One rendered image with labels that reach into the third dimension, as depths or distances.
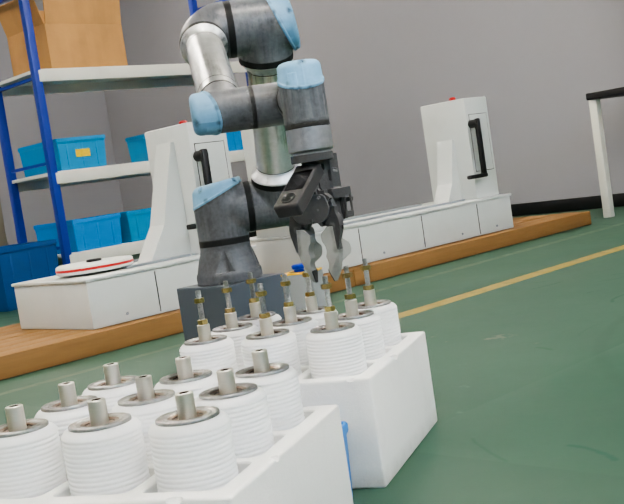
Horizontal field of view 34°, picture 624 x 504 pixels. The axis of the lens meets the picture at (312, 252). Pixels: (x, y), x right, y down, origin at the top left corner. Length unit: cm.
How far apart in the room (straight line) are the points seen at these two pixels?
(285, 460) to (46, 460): 29
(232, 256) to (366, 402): 74
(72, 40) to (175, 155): 295
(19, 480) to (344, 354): 60
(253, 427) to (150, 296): 265
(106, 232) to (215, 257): 467
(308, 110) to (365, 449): 55
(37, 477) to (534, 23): 655
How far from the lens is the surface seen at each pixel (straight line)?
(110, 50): 724
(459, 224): 523
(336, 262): 167
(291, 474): 129
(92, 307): 377
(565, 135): 743
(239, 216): 229
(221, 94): 177
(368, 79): 853
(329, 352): 167
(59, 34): 703
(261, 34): 211
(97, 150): 698
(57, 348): 361
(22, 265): 625
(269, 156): 224
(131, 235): 705
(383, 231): 479
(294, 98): 167
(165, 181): 420
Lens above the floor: 50
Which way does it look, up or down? 4 degrees down
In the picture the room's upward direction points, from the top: 9 degrees counter-clockwise
